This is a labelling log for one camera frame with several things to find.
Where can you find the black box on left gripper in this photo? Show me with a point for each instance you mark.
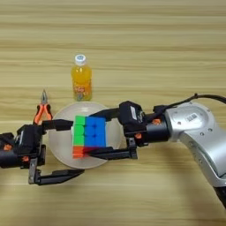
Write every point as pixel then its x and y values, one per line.
pixel 28 139

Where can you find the orange juice bottle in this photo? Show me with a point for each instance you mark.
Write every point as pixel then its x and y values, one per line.
pixel 81 79

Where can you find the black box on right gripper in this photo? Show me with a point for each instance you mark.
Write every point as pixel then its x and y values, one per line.
pixel 129 116

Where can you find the orange black pliers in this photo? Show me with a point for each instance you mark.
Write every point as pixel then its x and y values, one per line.
pixel 42 110

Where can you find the white round plate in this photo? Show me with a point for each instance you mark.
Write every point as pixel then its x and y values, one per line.
pixel 61 144

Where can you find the multicolour puzzle cube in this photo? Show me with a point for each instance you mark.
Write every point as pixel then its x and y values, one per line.
pixel 91 132

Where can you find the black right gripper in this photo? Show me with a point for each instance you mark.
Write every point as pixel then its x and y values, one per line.
pixel 156 132

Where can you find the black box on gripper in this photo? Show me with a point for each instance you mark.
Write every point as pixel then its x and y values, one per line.
pixel 129 116
pixel 28 139

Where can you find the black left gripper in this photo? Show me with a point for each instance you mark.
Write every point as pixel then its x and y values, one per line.
pixel 11 156

